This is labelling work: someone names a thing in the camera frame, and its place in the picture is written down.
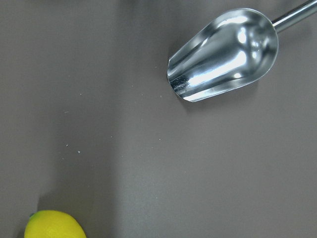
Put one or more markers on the silver metal scoop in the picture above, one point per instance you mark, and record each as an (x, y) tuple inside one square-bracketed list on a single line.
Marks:
[(234, 50)]

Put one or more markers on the yellow lemon right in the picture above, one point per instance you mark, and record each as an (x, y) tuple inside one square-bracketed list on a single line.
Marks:
[(53, 224)]

